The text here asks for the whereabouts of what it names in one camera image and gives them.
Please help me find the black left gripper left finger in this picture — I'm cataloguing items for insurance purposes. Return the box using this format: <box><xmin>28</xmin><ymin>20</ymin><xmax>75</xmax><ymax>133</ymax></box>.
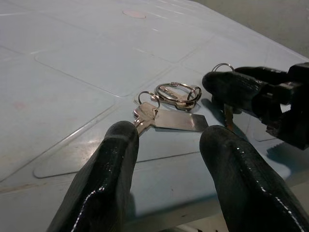
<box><xmin>47</xmin><ymin>120</ymin><xmax>140</xmax><ymax>232</ymax></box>

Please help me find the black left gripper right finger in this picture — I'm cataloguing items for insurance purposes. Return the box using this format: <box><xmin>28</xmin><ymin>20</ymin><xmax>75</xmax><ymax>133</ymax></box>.
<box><xmin>199</xmin><ymin>126</ymin><xmax>309</xmax><ymax>232</ymax></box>

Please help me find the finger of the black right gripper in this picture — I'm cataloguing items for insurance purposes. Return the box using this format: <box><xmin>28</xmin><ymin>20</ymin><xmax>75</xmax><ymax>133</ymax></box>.
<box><xmin>202</xmin><ymin>71</ymin><xmax>269</xmax><ymax>115</ymax></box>
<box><xmin>234</xmin><ymin>67</ymin><xmax>291</xmax><ymax>84</ymax></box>

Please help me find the brass key with small ring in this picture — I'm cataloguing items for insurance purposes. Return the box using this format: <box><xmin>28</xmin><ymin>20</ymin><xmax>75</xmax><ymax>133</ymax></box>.
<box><xmin>211</xmin><ymin>62</ymin><xmax>235</xmax><ymax>132</ymax></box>

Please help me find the silver key with round head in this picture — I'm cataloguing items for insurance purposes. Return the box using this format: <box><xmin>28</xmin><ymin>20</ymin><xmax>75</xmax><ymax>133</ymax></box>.
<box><xmin>150</xmin><ymin>92</ymin><xmax>197</xmax><ymax>112</ymax></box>

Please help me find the flat rectangular metal tag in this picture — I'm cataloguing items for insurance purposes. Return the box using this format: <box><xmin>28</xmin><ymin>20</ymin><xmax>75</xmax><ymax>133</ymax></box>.
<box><xmin>153</xmin><ymin>109</ymin><xmax>209</xmax><ymax>133</ymax></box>

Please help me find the silver key with square head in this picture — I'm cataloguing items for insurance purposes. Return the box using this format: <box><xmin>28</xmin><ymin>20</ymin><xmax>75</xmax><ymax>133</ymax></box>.
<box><xmin>133</xmin><ymin>101</ymin><xmax>160</xmax><ymax>136</ymax></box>

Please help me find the small silver split ring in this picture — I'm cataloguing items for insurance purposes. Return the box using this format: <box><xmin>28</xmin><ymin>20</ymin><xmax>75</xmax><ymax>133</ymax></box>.
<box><xmin>138</xmin><ymin>91</ymin><xmax>161</xmax><ymax>110</ymax></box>
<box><xmin>187</xmin><ymin>86</ymin><xmax>202</xmax><ymax>102</ymax></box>

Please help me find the large silver key ring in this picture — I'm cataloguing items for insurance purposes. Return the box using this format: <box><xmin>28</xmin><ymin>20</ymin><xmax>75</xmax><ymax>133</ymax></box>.
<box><xmin>154</xmin><ymin>82</ymin><xmax>194</xmax><ymax>104</ymax></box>

